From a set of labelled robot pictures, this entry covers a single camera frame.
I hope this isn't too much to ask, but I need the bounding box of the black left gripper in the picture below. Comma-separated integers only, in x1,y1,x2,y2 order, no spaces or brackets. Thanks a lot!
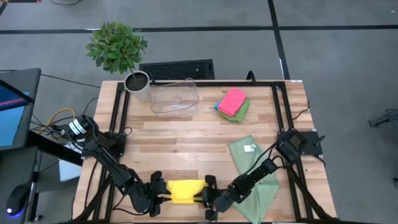
129,170,172,218

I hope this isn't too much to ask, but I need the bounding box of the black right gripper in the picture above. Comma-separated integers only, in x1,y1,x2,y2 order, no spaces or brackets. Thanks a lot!
194,175,242,222

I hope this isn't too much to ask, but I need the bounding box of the yellow microfiber towel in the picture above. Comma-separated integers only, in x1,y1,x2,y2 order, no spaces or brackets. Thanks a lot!
166,179,209,205

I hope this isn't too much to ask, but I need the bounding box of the pale green waffle towel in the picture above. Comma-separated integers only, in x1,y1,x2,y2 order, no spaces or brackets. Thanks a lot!
229,135,281,224

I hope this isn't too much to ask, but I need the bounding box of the pink microfiber towel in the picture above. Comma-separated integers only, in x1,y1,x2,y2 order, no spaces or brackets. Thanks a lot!
218,87,248,118

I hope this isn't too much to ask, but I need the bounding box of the clear plastic bin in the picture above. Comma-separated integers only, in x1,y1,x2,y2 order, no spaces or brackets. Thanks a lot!
148,77,200,118

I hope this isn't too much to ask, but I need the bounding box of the white paper sheet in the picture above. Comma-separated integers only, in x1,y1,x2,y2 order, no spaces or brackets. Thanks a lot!
58,141,85,183

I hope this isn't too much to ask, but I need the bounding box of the white planter pot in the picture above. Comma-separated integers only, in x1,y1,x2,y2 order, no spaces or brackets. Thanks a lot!
123,70,152,103

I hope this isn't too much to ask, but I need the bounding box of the black keyboard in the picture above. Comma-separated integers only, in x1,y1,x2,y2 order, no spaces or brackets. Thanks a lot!
139,58,216,81

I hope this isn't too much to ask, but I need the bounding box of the black computer mouse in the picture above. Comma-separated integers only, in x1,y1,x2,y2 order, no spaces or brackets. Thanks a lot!
5,183,32,217

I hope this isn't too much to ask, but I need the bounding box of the grey desk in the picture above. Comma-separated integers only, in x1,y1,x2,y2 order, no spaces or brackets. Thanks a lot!
0,146,41,224

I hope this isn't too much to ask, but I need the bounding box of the green leafy tree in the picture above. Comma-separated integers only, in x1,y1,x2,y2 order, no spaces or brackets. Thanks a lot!
86,21,149,82

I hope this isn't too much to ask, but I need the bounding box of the monitor with blue screen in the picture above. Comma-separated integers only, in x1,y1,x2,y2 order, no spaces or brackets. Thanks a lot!
0,67,42,152

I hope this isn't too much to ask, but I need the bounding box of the black floor stand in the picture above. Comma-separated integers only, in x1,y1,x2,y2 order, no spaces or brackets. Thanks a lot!
368,108,398,128

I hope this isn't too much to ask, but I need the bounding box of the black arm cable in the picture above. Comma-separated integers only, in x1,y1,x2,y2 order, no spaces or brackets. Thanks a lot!
239,141,280,178

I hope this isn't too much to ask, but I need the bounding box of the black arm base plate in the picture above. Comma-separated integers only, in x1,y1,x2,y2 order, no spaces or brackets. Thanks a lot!
276,130,324,157
81,132,127,158

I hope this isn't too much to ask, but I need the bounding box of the black table frame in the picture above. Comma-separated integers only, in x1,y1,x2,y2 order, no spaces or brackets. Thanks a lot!
70,80,340,224

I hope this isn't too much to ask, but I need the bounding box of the black table cable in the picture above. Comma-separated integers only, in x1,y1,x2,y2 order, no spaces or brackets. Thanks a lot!
291,98,312,121

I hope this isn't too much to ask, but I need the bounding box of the black cable bundle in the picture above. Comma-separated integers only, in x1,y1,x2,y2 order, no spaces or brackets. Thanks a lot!
29,113,85,141

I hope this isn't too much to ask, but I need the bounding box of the yellow cable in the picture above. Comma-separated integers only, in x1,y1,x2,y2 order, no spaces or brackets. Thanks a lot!
36,108,77,135

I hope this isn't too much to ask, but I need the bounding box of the thin black floor cable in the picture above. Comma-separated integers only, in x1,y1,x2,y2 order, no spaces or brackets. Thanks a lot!
40,73,102,90

